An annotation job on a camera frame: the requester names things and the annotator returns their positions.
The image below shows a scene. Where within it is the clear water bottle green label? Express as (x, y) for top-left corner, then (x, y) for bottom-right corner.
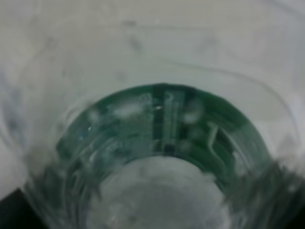
(0, 0), (305, 229)

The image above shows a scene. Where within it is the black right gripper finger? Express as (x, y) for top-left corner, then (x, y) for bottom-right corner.
(0, 189), (31, 229)

